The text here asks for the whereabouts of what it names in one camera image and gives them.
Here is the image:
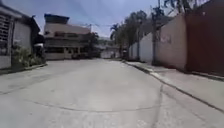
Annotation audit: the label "pale low building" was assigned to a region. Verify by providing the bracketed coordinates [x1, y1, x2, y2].
[96, 36, 122, 60]

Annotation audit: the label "grey concrete road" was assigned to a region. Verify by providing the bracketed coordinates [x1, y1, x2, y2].
[0, 58, 224, 128]

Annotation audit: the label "row of trees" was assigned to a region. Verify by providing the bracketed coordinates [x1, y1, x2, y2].
[109, 0, 201, 60]

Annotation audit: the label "utility pole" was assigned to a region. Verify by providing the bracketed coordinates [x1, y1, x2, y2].
[151, 0, 162, 66]

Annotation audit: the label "beige multi-storey building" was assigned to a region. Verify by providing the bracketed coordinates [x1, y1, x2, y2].
[43, 13, 100, 61]

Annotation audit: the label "pale concrete pavement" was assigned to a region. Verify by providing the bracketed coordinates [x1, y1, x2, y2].
[123, 60, 224, 113]

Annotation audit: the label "green bushes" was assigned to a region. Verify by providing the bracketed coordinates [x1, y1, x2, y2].
[11, 45, 46, 69]

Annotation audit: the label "grey building with window grille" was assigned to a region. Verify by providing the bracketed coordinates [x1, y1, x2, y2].
[0, 2, 46, 70]

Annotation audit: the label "overhead wires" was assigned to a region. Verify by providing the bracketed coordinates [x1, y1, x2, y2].
[68, 0, 158, 34]

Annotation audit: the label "pale boundary wall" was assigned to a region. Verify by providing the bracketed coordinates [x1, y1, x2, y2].
[128, 12, 188, 72]

